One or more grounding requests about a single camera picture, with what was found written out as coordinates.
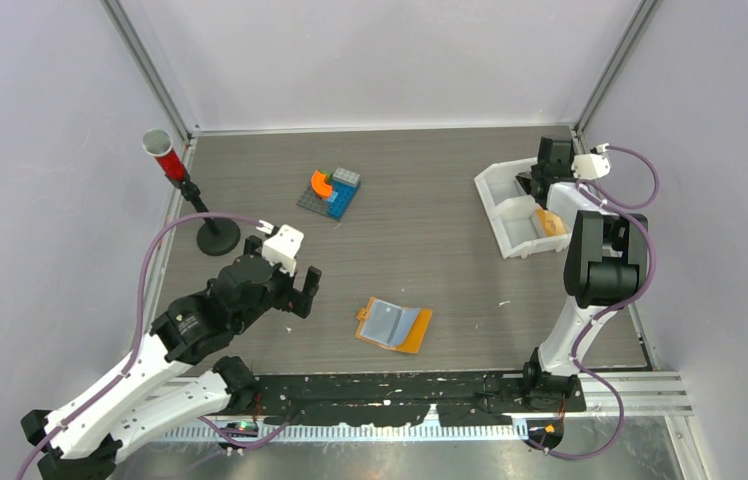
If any orange leather card holder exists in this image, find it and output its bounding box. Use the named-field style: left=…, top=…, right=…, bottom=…
left=355, top=297, right=433, bottom=354

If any black credit card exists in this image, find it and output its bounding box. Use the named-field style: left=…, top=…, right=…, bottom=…
left=515, top=172, right=535, bottom=196

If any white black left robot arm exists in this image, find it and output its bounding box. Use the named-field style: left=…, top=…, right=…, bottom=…
left=21, top=225, right=321, bottom=479

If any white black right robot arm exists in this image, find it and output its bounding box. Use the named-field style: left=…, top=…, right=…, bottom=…
left=518, top=137, right=648, bottom=411

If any orange credit card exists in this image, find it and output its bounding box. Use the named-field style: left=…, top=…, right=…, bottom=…
left=531, top=209, right=568, bottom=238

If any black microphone stand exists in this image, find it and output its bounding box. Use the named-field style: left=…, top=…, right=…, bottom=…
left=178, top=177, right=241, bottom=256

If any white plastic divided bin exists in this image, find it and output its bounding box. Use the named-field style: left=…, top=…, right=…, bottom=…
left=473, top=157, right=571, bottom=259

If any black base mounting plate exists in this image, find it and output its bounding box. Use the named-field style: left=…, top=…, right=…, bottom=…
left=221, top=371, right=586, bottom=427

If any toy brick assembly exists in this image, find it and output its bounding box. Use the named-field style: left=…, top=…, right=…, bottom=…
left=296, top=167, right=361, bottom=221

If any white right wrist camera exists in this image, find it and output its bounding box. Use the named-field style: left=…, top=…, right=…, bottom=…
left=571, top=143, right=611, bottom=180

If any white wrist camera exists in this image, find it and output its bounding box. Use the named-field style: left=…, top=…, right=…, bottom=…
left=261, top=224, right=305, bottom=277
left=571, top=143, right=611, bottom=180

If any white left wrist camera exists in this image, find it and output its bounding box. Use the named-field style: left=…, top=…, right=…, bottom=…
left=261, top=224, right=305, bottom=277

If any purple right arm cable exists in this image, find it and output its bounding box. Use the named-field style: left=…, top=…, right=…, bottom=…
left=526, top=145, right=661, bottom=462

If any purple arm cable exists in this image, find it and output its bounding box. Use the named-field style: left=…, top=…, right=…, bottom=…
left=526, top=145, right=661, bottom=462
left=14, top=211, right=276, bottom=480

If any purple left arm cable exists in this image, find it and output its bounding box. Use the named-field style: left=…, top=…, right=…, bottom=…
left=14, top=211, right=276, bottom=480

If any white slotted cable duct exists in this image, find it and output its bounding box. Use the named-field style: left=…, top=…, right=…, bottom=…
left=156, top=419, right=529, bottom=443

